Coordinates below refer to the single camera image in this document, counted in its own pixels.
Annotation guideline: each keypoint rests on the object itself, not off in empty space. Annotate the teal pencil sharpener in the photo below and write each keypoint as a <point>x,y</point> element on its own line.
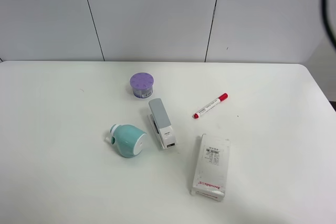
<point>127,139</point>

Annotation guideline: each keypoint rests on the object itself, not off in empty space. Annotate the white cardboard box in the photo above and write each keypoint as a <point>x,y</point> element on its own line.
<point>211,170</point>

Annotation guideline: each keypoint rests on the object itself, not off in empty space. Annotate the purple round container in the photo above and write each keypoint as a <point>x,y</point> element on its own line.
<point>142,85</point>

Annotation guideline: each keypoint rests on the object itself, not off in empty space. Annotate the red white marker pen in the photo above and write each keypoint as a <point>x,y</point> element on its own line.
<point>209,106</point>

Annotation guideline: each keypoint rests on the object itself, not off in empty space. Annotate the white grey stapler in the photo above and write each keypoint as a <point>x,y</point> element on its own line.
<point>161,124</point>

